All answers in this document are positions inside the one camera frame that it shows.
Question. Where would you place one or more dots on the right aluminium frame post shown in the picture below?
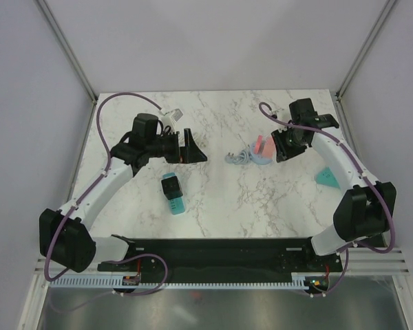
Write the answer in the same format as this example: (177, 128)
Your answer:
(366, 46)

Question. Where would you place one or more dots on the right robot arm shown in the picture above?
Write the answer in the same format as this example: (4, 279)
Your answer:
(367, 205)

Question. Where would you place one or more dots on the aluminium frame post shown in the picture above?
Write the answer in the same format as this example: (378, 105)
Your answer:
(66, 48)
(366, 46)

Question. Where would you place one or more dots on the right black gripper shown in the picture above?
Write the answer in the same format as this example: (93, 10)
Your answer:
(283, 152)

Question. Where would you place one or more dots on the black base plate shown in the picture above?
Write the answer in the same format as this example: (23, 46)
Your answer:
(222, 259)

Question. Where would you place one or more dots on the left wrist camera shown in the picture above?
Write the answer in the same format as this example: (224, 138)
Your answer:
(171, 117)

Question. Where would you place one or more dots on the pink plug adapter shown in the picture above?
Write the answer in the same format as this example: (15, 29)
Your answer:
(258, 145)

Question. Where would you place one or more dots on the blue round power strip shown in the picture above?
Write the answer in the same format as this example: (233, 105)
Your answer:
(245, 156)

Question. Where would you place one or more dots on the teal rectangular power strip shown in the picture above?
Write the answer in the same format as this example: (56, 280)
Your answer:
(176, 205)

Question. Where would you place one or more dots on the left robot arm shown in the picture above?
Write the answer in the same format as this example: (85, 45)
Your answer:
(64, 233)

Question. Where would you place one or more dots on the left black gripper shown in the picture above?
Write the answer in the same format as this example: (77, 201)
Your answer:
(189, 153)

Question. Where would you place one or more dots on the white cable duct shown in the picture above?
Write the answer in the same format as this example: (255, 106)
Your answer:
(120, 282)

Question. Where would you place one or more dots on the left aluminium frame post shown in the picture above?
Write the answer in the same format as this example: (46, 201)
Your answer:
(66, 48)

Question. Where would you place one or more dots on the teal triangular power strip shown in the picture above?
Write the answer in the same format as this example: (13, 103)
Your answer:
(326, 177)

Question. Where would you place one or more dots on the black cube plug adapter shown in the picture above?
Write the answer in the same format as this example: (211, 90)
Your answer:
(171, 188)

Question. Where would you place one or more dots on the pink cube socket adapter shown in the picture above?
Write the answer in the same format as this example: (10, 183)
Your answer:
(268, 149)

